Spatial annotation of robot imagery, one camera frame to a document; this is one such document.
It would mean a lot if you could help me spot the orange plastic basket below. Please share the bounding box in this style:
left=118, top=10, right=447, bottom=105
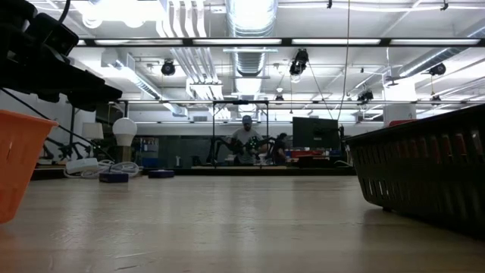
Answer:
left=0, top=108, right=60, bottom=224

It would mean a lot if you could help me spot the thin hanging cable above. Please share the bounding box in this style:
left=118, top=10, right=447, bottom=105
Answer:
left=336, top=0, right=352, bottom=121

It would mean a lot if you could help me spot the flat dark blue disc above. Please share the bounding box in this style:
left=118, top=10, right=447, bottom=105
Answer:
left=148, top=169, right=176, bottom=180

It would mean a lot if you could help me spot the white building column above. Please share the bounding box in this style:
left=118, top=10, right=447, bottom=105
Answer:
left=383, top=104, right=418, bottom=127

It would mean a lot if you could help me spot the white power adapter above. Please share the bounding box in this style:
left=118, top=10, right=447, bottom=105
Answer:
left=64, top=157, right=101, bottom=175

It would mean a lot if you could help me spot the black background rig frame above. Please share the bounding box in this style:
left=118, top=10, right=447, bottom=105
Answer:
left=211, top=99, right=271, bottom=168

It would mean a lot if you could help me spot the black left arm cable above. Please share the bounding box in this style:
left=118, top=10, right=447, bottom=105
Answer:
left=0, top=86, right=114, bottom=163

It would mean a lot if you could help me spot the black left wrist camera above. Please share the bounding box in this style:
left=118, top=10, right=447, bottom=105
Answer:
left=25, top=12, right=80, bottom=57

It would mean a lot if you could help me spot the white coiled cable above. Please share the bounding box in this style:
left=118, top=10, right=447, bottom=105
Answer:
left=63, top=158, right=141, bottom=180

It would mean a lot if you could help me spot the silver ceiling duct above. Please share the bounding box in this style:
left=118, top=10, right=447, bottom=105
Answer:
left=224, top=0, right=280, bottom=121

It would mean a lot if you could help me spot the white light bulb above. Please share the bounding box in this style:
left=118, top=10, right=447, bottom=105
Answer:
left=111, top=117, right=139, bottom=165

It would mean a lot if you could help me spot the white lamp shade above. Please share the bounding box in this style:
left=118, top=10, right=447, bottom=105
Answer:
left=80, top=122, right=105, bottom=140

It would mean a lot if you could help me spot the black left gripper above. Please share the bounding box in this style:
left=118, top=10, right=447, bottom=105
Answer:
left=0, top=0, right=124, bottom=112

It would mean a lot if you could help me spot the dark blue small box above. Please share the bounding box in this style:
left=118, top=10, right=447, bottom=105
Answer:
left=99, top=172, right=130, bottom=184

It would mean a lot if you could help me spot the black plastic basket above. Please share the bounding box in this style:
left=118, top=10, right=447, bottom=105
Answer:
left=343, top=103, right=485, bottom=239

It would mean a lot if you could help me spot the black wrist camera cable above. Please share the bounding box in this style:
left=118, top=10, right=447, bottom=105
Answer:
left=55, top=0, right=74, bottom=24

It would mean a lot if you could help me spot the black background monitor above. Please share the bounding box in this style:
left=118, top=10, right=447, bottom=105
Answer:
left=292, top=116, right=341, bottom=150

